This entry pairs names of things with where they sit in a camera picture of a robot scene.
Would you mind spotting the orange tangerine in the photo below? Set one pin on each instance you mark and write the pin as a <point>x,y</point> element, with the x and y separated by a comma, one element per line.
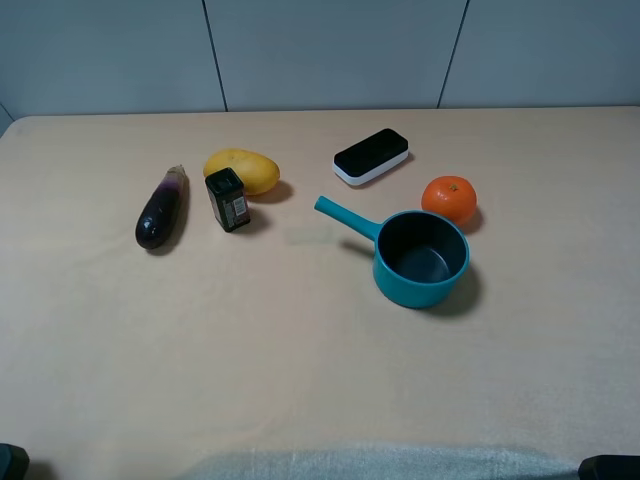
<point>452,197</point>

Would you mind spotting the dark object bottom right corner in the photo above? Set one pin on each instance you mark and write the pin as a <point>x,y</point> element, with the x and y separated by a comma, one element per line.
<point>610,467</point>

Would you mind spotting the dark object corner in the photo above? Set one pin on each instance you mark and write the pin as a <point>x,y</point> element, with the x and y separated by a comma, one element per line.
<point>610,467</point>
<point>14,462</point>

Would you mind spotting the dark object bottom left corner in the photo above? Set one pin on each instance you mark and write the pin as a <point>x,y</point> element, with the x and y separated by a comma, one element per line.
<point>14,462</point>

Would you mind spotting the black and white eraser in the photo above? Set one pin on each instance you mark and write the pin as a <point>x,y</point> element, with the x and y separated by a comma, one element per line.
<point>370,158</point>

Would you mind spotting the yellow mango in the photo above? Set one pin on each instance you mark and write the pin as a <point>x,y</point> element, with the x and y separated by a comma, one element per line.
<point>258,173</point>

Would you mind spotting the black labelled jar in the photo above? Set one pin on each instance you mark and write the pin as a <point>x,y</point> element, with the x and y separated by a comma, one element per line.
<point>227,197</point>

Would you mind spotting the purple eggplant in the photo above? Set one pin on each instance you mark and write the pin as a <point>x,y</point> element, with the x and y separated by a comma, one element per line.
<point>158,218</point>

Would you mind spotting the teal saucepan with handle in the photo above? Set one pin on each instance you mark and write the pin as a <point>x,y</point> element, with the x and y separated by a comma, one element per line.
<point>418,256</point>

